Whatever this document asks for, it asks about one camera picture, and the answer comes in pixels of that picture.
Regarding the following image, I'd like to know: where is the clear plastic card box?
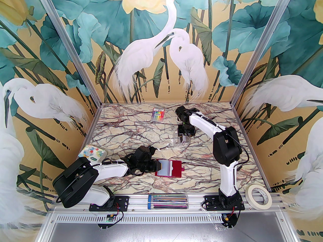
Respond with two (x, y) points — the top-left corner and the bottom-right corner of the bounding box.
(173, 132), (193, 147)

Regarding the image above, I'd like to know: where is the red leather card holder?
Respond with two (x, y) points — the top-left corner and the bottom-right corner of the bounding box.
(155, 160), (185, 178)

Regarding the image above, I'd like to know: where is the pack of coloured markers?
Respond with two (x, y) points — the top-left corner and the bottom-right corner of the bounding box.
(152, 108), (165, 122)

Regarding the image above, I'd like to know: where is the clear case of coloured pens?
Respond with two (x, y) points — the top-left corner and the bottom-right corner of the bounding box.
(148, 194), (188, 209)

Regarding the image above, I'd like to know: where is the perforated metal strip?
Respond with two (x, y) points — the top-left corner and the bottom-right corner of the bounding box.
(50, 213), (227, 224)

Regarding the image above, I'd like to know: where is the colourful patterned box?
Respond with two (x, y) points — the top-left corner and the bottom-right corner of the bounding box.
(78, 145), (106, 164)

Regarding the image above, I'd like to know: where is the grey metal sheet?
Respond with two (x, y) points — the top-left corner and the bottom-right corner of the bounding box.
(38, 222), (294, 242)

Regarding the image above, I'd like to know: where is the masking tape roll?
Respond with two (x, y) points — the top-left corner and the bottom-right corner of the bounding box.
(246, 185), (272, 210)

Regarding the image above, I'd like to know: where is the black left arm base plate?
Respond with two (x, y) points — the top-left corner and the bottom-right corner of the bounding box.
(89, 196), (129, 211)

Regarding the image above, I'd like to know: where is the aluminium front rail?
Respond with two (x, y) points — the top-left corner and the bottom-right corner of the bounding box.
(48, 193), (284, 214)

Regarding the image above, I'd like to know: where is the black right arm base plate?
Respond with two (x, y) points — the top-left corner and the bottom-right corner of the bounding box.
(204, 195), (245, 210)

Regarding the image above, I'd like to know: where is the aluminium corner post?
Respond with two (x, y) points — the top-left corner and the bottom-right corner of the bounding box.
(230, 0), (299, 108)
(32, 0), (103, 106)

